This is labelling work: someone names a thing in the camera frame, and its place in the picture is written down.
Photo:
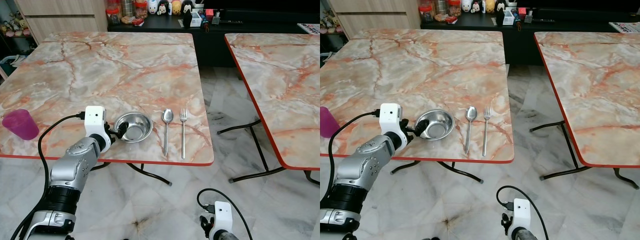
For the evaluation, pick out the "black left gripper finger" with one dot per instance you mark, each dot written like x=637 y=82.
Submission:
x=420 y=123
x=121 y=125
x=123 y=134
x=422 y=133

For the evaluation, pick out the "stainless steel bowl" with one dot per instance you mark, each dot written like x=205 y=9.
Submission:
x=137 y=127
x=440 y=125

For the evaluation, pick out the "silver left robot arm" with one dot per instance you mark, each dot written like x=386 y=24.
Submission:
x=367 y=165
x=75 y=167

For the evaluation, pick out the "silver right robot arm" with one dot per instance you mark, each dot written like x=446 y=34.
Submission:
x=224 y=236
x=525 y=235

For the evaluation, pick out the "stainless steel spoon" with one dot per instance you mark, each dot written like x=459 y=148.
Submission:
x=470 y=114
x=167 y=117

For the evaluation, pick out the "stainless steel fork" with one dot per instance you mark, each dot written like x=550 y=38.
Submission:
x=486 y=132
x=183 y=135

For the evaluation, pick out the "pink plastic cup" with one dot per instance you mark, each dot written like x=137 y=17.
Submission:
x=20 y=125
x=328 y=122

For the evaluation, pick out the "red lid snack jar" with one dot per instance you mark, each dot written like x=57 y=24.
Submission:
x=141 y=9
x=113 y=16
x=454 y=7
x=426 y=13

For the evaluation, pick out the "light wooden cabinet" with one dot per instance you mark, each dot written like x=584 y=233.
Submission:
x=60 y=17
x=375 y=15

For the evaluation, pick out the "metal tin canister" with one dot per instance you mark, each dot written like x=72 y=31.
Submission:
x=440 y=6
x=128 y=7

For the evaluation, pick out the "white plush toy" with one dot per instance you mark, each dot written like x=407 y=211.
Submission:
x=153 y=6
x=466 y=5
x=478 y=5
x=164 y=6

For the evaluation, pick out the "black sideboard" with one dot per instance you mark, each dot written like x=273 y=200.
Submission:
x=520 y=42
x=250 y=40

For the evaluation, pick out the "white small box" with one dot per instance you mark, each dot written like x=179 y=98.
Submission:
x=510 y=17
x=197 y=19

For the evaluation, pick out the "yellow plush toy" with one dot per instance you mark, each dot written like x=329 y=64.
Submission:
x=489 y=5
x=176 y=6

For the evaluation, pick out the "black plush toy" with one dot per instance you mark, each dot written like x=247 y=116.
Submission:
x=501 y=5
x=187 y=6

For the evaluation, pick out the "small figurine pile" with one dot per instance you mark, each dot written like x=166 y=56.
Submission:
x=14 y=25
x=326 y=22

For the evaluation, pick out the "printed magazine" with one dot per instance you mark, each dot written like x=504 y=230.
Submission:
x=625 y=27
x=310 y=28

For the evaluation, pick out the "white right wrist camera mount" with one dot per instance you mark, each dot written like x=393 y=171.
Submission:
x=522 y=212
x=222 y=215

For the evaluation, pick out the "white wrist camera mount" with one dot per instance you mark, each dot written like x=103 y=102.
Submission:
x=390 y=116
x=222 y=215
x=94 y=119
x=522 y=212

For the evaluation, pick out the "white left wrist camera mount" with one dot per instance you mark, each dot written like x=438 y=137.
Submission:
x=94 y=119
x=390 y=116

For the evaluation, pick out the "black metal table leg frame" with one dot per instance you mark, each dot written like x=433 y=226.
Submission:
x=150 y=175
x=460 y=174
x=567 y=150
x=259 y=150

